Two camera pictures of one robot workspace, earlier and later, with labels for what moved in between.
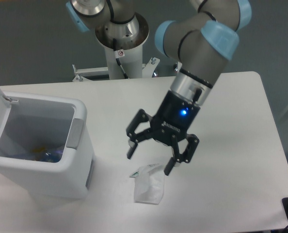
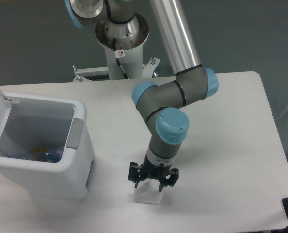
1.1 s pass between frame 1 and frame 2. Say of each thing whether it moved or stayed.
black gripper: moved
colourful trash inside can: stayed
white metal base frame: stayed
